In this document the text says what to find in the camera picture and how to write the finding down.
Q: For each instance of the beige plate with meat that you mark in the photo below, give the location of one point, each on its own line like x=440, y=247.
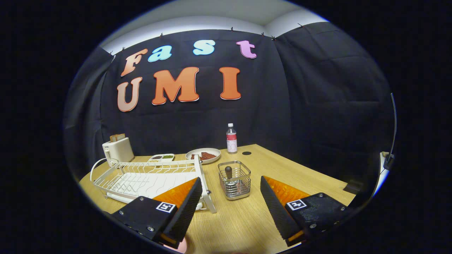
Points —
x=212, y=160

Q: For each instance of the black table bracket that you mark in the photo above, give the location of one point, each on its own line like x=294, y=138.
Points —
x=352, y=187

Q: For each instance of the toasted bread slice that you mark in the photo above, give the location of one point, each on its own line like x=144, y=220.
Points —
x=113, y=138
x=121, y=137

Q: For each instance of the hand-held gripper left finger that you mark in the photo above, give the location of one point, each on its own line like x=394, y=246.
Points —
x=183, y=211

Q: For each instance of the white toaster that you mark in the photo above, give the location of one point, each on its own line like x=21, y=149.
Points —
x=118, y=151

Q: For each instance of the clear bottle with red label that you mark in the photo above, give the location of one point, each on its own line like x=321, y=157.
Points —
x=231, y=141

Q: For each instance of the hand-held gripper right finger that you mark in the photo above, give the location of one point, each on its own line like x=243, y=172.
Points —
x=277, y=211

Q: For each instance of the black backdrop cloth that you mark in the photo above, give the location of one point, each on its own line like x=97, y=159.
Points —
x=282, y=106

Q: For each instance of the white divided dish with beans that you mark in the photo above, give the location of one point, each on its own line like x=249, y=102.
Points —
x=160, y=158

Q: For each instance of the red meat piece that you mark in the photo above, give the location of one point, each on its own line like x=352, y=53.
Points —
x=208, y=155
x=196, y=157

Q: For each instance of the pink plate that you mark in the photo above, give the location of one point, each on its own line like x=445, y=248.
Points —
x=180, y=247

